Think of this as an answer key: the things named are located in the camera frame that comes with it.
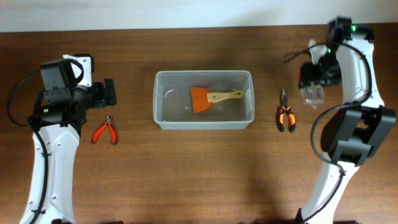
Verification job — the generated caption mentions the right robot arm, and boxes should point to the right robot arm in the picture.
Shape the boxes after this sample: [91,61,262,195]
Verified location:
[295,17,396,223]

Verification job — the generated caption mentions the orange scraper with wooden handle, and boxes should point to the orange scraper with wooden handle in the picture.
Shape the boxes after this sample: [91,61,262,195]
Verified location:
[190,86,245,114]

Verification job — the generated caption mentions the orange black needle-nose pliers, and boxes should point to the orange black needle-nose pliers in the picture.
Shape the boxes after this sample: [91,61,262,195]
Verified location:
[277,87,297,134]

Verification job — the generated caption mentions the red handled cutting pliers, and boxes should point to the red handled cutting pliers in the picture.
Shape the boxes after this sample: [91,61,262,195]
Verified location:
[91,114,118,146]

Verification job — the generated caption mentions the black cable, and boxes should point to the black cable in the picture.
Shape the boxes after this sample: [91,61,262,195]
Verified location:
[282,40,374,175]
[6,70,42,128]

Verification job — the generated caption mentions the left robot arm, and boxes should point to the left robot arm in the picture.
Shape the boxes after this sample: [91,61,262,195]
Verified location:
[21,54,117,223]

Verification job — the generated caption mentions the clear plastic container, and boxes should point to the clear plastic container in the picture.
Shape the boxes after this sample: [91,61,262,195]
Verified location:
[153,70,255,130]

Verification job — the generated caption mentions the left black cable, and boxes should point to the left black cable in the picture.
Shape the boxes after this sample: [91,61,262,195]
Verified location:
[6,70,42,128]

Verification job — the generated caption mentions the clear screwdriver set case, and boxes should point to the clear screwdriver set case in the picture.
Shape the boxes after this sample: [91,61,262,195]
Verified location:
[298,72,325,109]

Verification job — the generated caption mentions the right black cable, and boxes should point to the right black cable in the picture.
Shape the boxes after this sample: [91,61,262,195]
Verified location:
[282,40,374,175]

